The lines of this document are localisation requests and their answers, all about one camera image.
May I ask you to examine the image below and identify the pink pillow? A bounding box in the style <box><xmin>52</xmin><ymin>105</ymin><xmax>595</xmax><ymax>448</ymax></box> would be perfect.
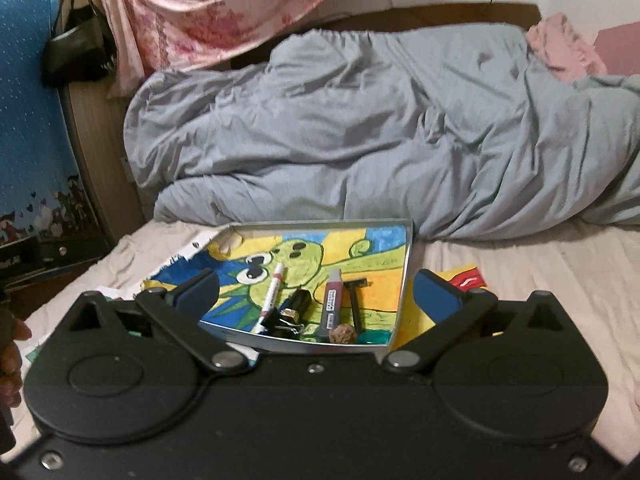
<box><xmin>595</xmin><ymin>22</ymin><xmax>640</xmax><ymax>78</ymax></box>

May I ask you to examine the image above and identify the white flower sketch paper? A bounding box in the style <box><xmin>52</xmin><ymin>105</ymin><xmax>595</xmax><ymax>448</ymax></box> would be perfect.
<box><xmin>182</xmin><ymin>229</ymin><xmax>232</xmax><ymax>258</ymax></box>

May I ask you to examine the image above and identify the person's left hand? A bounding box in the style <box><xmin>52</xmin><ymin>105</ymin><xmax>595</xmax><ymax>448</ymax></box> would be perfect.
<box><xmin>0</xmin><ymin>316</ymin><xmax>32</xmax><ymax>407</ymax></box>

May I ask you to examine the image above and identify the black bag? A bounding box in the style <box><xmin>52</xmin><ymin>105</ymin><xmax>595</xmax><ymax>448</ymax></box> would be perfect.
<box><xmin>40</xmin><ymin>0</ymin><xmax>119</xmax><ymax>89</ymax></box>

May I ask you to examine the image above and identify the yellow painted drawing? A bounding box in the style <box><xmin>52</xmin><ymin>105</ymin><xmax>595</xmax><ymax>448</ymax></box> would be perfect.
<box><xmin>399</xmin><ymin>266</ymin><xmax>490</xmax><ymax>348</ymax></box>

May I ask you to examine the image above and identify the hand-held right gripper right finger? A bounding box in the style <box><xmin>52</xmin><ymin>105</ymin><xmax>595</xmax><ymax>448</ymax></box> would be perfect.
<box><xmin>381</xmin><ymin>269</ymin><xmax>583</xmax><ymax>373</ymax></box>

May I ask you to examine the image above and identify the bed with beige sheet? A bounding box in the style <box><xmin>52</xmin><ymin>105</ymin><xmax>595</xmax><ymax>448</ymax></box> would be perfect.
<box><xmin>15</xmin><ymin>217</ymin><xmax>640</xmax><ymax>467</ymax></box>

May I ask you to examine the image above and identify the grey duvet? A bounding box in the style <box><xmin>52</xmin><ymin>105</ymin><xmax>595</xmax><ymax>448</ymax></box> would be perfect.
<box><xmin>123</xmin><ymin>22</ymin><xmax>640</xmax><ymax>242</ymax></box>

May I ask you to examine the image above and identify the black binder clip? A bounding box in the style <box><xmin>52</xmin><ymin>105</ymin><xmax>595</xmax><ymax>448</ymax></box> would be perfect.
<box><xmin>272</xmin><ymin>310</ymin><xmax>306</xmax><ymax>339</ymax></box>

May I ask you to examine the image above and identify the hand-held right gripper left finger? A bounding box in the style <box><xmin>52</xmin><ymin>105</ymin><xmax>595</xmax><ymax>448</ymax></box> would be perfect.
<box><xmin>55</xmin><ymin>269</ymin><xmax>251</xmax><ymax>373</ymax></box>

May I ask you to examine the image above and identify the blue painted drawing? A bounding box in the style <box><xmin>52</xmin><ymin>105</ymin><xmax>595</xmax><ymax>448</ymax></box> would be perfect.
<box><xmin>141</xmin><ymin>249</ymin><xmax>222</xmax><ymax>295</ymax></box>

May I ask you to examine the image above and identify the purple marker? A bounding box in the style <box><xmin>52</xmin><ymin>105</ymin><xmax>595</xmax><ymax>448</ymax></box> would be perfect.
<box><xmin>320</xmin><ymin>268</ymin><xmax>345</xmax><ymax>344</ymax></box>

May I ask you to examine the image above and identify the black razor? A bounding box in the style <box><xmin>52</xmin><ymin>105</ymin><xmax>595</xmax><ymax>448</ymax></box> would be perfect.
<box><xmin>344</xmin><ymin>278</ymin><xmax>374</xmax><ymax>334</ymax></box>

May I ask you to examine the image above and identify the blue printed cloth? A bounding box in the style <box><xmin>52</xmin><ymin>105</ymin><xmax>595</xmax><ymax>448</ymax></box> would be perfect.
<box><xmin>0</xmin><ymin>0</ymin><xmax>103</xmax><ymax>247</ymax></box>

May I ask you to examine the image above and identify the brown walnut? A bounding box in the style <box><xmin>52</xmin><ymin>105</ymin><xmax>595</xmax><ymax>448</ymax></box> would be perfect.
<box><xmin>329</xmin><ymin>323</ymin><xmax>359</xmax><ymax>345</ymax></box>

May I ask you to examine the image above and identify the pink ruffled cloth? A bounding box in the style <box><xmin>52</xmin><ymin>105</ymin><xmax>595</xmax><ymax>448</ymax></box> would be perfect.
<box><xmin>524</xmin><ymin>13</ymin><xmax>609</xmax><ymax>84</ymax></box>

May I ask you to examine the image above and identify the black lipstick tube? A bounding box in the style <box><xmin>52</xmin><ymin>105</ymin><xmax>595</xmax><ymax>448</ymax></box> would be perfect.
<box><xmin>272</xmin><ymin>287</ymin><xmax>312</xmax><ymax>331</ymax></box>

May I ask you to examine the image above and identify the wooden headboard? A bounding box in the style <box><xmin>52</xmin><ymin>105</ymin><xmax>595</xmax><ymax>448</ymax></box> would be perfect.
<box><xmin>227</xmin><ymin>3</ymin><xmax>544</xmax><ymax>72</ymax></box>

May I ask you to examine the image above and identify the wooden cabinet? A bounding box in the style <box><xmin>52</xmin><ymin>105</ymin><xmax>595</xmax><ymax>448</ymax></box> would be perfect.
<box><xmin>59</xmin><ymin>0</ymin><xmax>153</xmax><ymax>242</ymax></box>

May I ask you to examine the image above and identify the silver metal tray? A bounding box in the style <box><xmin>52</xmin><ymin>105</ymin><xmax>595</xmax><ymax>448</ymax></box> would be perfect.
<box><xmin>197</xmin><ymin>218</ymin><xmax>415</xmax><ymax>357</ymax></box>

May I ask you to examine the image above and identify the white marker pen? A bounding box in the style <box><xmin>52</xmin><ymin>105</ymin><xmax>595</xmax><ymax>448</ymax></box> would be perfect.
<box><xmin>251</xmin><ymin>262</ymin><xmax>286</xmax><ymax>336</ymax></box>

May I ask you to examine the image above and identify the pink floral hanging cloth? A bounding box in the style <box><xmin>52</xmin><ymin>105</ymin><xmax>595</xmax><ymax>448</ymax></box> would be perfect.
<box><xmin>96</xmin><ymin>0</ymin><xmax>387</xmax><ymax>100</ymax></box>

